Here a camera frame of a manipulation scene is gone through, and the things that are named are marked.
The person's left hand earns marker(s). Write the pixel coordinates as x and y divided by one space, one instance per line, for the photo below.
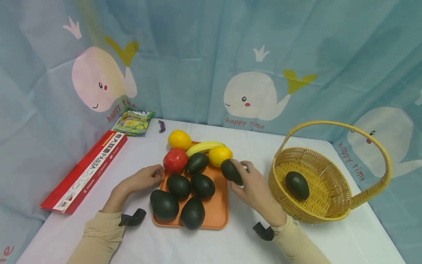
138 183

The person's right hand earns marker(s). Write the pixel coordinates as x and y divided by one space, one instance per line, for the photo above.
258 194

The person's right index finger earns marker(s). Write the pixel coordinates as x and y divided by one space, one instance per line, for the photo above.
238 163

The person's right thumb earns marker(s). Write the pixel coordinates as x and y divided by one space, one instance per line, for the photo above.
236 187

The person's left fingers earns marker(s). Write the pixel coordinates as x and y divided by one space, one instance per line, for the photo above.
155 173

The person's right fingers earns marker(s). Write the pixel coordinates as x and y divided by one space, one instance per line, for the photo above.
250 167

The dark green avocado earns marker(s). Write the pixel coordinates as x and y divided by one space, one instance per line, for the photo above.
203 185
192 213
178 186
296 185
230 171
197 162
164 205

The person's right forearm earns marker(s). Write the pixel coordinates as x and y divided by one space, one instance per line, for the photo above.
296 245

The yellow lemon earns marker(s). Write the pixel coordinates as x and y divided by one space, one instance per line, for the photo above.
179 140
219 155

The red apple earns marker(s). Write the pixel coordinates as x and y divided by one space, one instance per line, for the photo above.
175 160

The orange plastic tray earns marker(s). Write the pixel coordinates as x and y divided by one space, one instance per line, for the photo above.
217 211

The yellow banana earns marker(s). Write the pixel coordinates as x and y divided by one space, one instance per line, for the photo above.
204 147

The small purple candy wrapper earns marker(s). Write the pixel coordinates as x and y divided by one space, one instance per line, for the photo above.
162 126

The black wrist band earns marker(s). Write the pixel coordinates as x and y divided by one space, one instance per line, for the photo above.
263 231
133 217

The green snack packet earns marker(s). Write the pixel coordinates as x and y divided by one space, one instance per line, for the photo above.
134 123

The long red pasta box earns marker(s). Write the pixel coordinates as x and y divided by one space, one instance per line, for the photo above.
84 172

